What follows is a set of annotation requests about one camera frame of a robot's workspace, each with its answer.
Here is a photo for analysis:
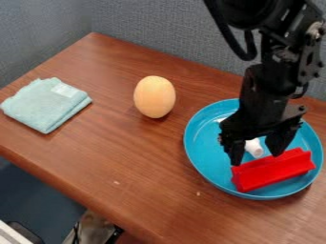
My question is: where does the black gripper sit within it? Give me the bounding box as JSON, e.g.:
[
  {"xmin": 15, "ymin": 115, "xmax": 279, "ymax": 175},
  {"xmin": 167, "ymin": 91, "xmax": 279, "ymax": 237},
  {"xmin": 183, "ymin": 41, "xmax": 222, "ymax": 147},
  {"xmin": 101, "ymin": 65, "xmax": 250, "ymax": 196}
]
[{"xmin": 219, "ymin": 65, "xmax": 306, "ymax": 166}]

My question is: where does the white toothpaste tube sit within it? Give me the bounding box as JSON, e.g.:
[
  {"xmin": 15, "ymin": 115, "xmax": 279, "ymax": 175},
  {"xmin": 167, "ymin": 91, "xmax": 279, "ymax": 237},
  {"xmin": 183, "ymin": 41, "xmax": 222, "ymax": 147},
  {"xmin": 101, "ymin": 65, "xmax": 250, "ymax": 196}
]
[{"xmin": 216, "ymin": 117, "xmax": 266, "ymax": 159}]

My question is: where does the blue round plate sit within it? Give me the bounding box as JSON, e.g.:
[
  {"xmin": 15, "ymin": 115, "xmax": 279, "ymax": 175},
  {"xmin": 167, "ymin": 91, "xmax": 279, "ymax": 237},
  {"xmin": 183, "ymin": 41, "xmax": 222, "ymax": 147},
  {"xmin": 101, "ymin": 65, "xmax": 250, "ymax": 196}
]
[{"xmin": 183, "ymin": 98, "xmax": 325, "ymax": 200}]

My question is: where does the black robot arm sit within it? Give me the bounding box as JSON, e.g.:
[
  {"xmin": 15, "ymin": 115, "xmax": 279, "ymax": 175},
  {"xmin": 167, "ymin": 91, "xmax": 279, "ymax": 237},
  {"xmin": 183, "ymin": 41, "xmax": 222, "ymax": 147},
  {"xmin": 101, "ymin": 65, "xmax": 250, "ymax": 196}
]
[{"xmin": 203, "ymin": 0, "xmax": 326, "ymax": 166}]

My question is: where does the light green folded cloth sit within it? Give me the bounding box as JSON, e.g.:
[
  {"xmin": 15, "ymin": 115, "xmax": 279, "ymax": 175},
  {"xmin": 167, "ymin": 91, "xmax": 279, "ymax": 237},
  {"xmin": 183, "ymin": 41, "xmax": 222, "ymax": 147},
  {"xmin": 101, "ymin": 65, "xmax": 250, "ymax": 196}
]
[{"xmin": 0, "ymin": 77, "xmax": 92, "ymax": 134}]

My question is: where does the red plastic block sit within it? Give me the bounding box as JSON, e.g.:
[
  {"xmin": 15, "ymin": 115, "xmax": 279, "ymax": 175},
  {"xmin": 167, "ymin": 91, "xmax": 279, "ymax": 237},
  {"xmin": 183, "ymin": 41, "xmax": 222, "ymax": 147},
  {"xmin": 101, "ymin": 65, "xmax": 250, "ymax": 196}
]
[{"xmin": 231, "ymin": 148, "xmax": 315, "ymax": 193}]

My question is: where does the orange egg-shaped object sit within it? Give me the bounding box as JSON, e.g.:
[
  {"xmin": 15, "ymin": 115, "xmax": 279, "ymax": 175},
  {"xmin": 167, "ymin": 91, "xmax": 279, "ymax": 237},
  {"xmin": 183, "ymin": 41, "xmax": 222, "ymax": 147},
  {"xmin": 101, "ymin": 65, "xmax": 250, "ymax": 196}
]
[{"xmin": 134, "ymin": 75, "xmax": 176, "ymax": 118}]

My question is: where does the grey bag under table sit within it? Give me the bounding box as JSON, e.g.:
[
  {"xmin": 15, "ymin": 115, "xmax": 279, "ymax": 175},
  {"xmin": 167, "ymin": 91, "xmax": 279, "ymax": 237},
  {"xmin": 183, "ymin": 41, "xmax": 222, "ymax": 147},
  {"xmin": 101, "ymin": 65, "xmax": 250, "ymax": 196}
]
[{"xmin": 63, "ymin": 210, "xmax": 123, "ymax": 244}]

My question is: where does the white object bottom left corner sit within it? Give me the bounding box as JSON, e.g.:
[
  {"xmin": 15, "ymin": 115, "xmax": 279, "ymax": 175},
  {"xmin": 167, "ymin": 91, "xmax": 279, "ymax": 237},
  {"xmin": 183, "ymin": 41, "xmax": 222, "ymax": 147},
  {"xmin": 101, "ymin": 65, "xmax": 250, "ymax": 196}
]
[{"xmin": 0, "ymin": 220, "xmax": 32, "ymax": 244}]

